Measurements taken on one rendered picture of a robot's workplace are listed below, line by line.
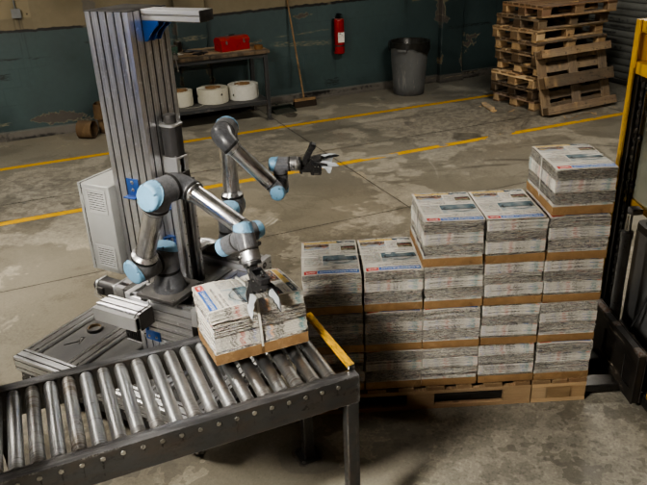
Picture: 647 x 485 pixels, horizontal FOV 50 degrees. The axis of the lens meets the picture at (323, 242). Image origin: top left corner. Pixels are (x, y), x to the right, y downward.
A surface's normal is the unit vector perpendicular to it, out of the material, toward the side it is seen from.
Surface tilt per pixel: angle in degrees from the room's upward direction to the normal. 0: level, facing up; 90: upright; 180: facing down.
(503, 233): 90
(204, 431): 90
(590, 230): 90
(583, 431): 0
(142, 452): 90
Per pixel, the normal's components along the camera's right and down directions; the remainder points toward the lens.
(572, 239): 0.04, 0.42
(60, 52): 0.40, 0.37
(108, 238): -0.48, 0.39
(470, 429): -0.04, -0.91
